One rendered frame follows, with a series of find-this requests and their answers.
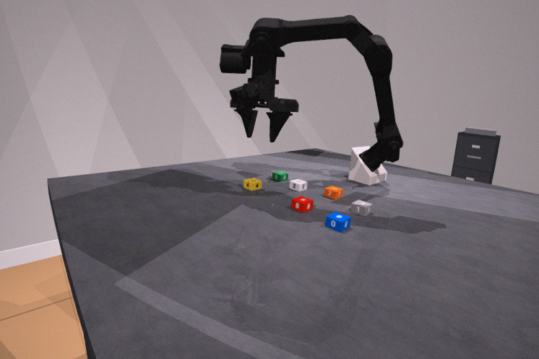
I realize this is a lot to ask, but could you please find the orange block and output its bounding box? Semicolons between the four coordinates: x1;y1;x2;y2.
324;186;342;199

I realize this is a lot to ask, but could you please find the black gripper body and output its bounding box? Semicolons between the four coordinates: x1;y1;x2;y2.
230;73;299;113

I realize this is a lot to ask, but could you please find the yellow block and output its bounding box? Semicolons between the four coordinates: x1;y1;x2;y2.
243;178;262;191

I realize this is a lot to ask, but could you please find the blue block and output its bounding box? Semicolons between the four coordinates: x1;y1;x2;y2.
325;212;351;233

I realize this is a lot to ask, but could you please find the green block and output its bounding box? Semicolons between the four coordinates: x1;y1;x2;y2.
272;171;288;182

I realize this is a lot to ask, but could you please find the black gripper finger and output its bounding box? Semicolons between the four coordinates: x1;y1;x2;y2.
234;109;258;138
266;112;293;142

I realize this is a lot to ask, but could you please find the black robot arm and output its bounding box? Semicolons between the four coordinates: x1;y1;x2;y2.
220;15;403;172

